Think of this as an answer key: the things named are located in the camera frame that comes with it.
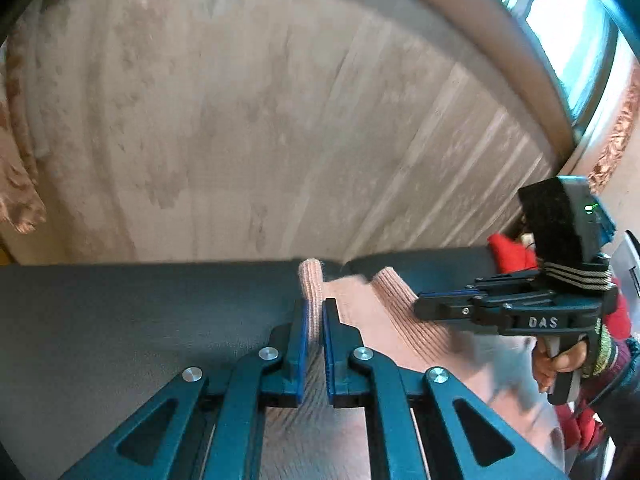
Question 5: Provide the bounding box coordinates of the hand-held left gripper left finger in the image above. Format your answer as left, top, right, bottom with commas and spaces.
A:
60, 299, 308, 480

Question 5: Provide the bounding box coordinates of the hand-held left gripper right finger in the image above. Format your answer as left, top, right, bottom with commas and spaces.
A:
322, 298, 571, 480

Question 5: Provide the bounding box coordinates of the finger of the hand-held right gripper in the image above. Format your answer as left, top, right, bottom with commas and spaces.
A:
414, 294, 501, 335
422, 271, 546, 302

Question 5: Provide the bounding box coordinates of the pink knit sweater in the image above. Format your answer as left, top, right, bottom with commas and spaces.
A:
260, 257, 568, 480

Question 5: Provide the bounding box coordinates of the person's right forearm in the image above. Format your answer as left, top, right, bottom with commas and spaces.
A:
580, 320, 640, 461

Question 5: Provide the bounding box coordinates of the person's right hand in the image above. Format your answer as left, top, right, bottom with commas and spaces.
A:
531, 339, 588, 395

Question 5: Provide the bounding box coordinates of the red knit sweater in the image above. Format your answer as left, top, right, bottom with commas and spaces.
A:
487, 232, 632, 453

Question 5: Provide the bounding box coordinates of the clear storage box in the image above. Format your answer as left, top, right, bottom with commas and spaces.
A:
621, 230, 640, 301

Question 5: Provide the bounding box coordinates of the brown floral curtain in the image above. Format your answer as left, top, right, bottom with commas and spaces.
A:
0, 40, 48, 235
587, 67, 640, 193

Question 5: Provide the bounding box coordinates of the black leather bench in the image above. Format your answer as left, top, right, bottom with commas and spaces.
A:
0, 247, 501, 480

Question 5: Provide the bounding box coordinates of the window with wooden frame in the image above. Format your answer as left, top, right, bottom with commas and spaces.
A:
470, 0, 621, 131

